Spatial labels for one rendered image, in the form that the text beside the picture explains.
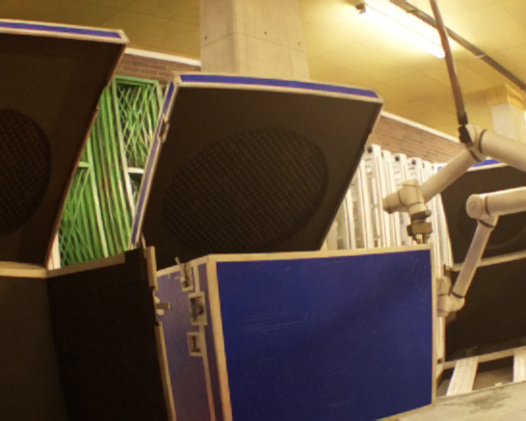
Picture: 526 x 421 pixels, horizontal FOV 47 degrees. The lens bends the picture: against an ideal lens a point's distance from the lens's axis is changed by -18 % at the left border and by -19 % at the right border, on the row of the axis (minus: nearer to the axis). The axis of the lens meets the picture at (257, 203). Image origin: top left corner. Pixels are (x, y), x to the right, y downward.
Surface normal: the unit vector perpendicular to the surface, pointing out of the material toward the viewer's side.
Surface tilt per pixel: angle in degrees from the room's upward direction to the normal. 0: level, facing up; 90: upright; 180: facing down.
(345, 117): 142
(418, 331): 90
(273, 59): 90
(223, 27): 90
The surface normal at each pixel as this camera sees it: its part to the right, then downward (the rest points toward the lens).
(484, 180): -0.17, 0.72
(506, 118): -0.70, -0.06
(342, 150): 0.32, 0.66
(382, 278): 0.41, -0.18
